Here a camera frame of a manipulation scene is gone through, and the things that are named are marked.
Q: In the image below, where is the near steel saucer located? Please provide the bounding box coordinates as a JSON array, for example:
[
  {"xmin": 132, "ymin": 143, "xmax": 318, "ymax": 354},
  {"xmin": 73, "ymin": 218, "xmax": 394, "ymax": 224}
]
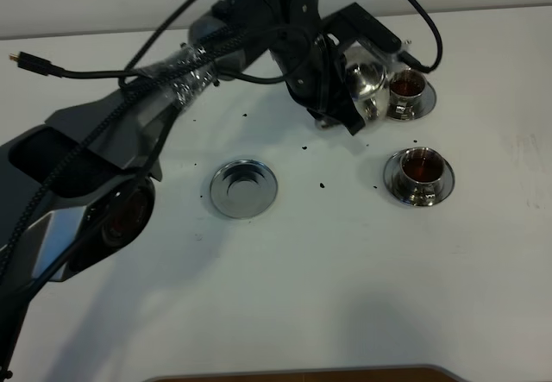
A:
[{"xmin": 383, "ymin": 148, "xmax": 455, "ymax": 207}]

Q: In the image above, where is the teapot steel saucer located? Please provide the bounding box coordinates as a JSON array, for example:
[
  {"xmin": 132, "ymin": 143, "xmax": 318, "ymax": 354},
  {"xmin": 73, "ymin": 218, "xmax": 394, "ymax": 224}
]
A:
[{"xmin": 210, "ymin": 160, "xmax": 279, "ymax": 219}]

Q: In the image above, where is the left braided black cable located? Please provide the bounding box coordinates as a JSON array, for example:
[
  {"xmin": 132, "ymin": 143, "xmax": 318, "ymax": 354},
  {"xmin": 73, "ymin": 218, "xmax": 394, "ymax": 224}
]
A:
[{"xmin": 0, "ymin": 0, "xmax": 445, "ymax": 279}]

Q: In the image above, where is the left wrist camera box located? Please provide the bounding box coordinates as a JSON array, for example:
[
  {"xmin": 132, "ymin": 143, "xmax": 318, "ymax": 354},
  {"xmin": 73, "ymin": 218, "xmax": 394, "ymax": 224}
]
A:
[{"xmin": 322, "ymin": 3, "xmax": 402, "ymax": 55}]

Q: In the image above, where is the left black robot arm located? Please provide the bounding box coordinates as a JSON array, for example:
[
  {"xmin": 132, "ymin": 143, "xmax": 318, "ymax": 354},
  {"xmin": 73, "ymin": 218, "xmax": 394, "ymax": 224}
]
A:
[{"xmin": 1, "ymin": 0, "xmax": 362, "ymax": 379}]

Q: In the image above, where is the far steel saucer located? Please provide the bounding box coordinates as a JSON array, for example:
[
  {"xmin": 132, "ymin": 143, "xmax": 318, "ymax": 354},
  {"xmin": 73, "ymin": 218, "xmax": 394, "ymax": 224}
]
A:
[{"xmin": 413, "ymin": 83, "xmax": 436, "ymax": 120}]

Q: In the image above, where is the near steel teacup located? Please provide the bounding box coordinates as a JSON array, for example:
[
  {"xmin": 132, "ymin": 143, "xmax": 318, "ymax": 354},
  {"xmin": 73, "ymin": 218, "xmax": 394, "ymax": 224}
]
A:
[{"xmin": 400, "ymin": 147, "xmax": 445, "ymax": 195}]

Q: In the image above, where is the steel teacup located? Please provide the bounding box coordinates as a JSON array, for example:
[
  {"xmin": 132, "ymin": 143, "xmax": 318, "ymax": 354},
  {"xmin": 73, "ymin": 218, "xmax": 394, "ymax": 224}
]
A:
[
  {"xmin": 387, "ymin": 69, "xmax": 427, "ymax": 120},
  {"xmin": 400, "ymin": 147, "xmax": 445, "ymax": 195}
]

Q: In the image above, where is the stainless steel teapot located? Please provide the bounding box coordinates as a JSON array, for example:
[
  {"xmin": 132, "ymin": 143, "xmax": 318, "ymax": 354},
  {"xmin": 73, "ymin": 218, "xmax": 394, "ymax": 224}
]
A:
[{"xmin": 317, "ymin": 60, "xmax": 389, "ymax": 131}]

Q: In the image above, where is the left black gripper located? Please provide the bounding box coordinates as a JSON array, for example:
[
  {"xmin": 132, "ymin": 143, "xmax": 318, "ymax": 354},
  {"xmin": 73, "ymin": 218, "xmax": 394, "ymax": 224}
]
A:
[{"xmin": 269, "ymin": 28, "xmax": 366, "ymax": 135}]

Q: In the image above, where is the brown wooden board edge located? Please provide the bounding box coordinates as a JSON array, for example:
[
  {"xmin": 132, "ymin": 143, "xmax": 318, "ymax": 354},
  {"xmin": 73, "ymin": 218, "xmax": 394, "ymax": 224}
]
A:
[{"xmin": 150, "ymin": 365, "xmax": 465, "ymax": 382}]

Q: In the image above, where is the far steel teacup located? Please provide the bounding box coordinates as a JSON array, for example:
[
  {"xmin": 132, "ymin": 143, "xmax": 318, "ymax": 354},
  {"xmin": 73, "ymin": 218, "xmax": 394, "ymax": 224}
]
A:
[{"xmin": 387, "ymin": 69, "xmax": 427, "ymax": 120}]

